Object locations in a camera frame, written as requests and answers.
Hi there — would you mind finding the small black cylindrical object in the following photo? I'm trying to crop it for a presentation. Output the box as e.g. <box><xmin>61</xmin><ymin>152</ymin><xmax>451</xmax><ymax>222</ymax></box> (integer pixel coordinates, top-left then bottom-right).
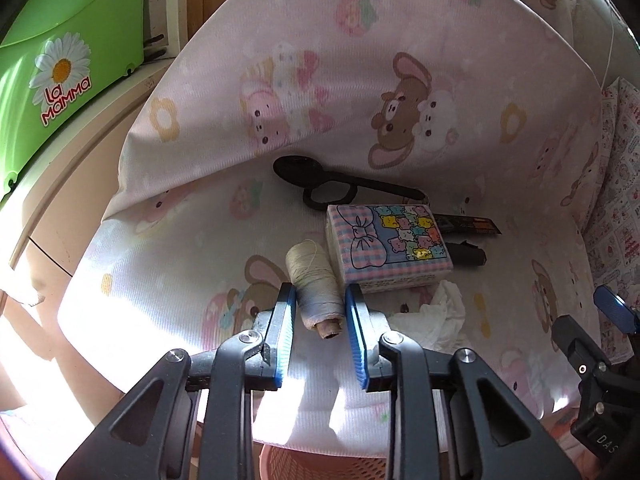
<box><xmin>446</xmin><ymin>241</ymin><xmax>486</xmax><ymax>267</ymax></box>

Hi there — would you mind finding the white small-print patterned cloth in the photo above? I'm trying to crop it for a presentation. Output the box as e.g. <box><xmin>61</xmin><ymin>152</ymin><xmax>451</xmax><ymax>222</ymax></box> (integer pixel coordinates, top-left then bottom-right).
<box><xmin>582</xmin><ymin>77</ymin><xmax>640</xmax><ymax>361</ymax></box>

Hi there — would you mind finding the thin white cable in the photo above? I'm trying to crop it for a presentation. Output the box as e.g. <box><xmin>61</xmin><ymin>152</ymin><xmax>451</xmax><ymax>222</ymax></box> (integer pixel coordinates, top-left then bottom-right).
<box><xmin>600</xmin><ymin>0</ymin><xmax>622</xmax><ymax>86</ymax></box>

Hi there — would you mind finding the checked bear print tissue pack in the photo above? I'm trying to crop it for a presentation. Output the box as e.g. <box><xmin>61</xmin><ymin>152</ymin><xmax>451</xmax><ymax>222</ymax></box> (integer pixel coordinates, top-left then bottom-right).
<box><xmin>325</xmin><ymin>202</ymin><xmax>453</xmax><ymax>295</ymax></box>

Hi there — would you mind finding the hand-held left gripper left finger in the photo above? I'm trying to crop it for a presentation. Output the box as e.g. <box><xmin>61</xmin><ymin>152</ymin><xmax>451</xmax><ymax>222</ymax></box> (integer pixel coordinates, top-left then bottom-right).
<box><xmin>97</xmin><ymin>282</ymin><xmax>298</xmax><ymax>480</ymax></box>

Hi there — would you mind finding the black plastic spoon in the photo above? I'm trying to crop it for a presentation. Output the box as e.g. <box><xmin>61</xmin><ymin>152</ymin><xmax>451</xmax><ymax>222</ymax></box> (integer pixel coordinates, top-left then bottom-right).
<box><xmin>273</xmin><ymin>156</ymin><xmax>426</xmax><ymax>200</ymax></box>

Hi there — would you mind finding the crumpled white tissue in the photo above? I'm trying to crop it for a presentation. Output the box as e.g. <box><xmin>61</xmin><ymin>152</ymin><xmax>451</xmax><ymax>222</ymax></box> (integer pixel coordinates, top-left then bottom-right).
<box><xmin>395</xmin><ymin>280</ymin><xmax>468</xmax><ymax>351</ymax></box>

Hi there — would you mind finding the black hair tie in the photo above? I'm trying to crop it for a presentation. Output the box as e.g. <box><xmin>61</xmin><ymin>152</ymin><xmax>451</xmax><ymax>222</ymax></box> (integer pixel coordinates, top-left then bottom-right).
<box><xmin>301</xmin><ymin>181</ymin><xmax>358</xmax><ymax>209</ymax></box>

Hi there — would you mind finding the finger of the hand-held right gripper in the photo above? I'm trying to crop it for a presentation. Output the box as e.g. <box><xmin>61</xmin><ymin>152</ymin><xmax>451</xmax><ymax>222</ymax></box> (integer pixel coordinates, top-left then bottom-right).
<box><xmin>593</xmin><ymin>284</ymin><xmax>640</xmax><ymax>335</ymax></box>
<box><xmin>550</xmin><ymin>314</ymin><xmax>618</xmax><ymax>391</ymax></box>

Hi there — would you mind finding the black coffee sachet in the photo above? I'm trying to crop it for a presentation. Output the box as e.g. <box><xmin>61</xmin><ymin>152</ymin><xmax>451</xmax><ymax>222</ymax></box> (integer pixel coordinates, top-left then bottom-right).
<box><xmin>432</xmin><ymin>212</ymin><xmax>502</xmax><ymax>236</ymax></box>

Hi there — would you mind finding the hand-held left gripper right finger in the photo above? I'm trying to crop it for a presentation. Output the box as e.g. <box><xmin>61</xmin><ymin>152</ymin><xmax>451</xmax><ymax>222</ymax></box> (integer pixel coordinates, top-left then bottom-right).
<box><xmin>344</xmin><ymin>282</ymin><xmax>583</xmax><ymax>480</ymax></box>

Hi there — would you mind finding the beige thread spool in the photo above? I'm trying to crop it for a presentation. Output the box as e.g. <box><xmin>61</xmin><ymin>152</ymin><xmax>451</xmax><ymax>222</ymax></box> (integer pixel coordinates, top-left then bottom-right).
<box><xmin>285</xmin><ymin>241</ymin><xmax>346</xmax><ymax>341</ymax></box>

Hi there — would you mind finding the pink cartoon printed blanket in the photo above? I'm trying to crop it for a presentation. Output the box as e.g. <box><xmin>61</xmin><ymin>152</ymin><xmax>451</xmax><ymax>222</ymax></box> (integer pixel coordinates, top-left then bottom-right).
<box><xmin>60</xmin><ymin>0</ymin><xmax>606</xmax><ymax>461</ymax></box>

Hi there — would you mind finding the white shelf unit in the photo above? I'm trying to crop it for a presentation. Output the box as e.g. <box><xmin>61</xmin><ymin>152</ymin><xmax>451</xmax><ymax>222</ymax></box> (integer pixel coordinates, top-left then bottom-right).
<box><xmin>147</xmin><ymin>0</ymin><xmax>190</xmax><ymax>61</ymax></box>

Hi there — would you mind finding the pink plastic basket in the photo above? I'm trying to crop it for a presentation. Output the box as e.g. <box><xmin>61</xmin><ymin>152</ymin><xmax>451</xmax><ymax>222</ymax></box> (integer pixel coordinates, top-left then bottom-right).
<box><xmin>260</xmin><ymin>442</ymin><xmax>391</xmax><ymax>480</ymax></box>

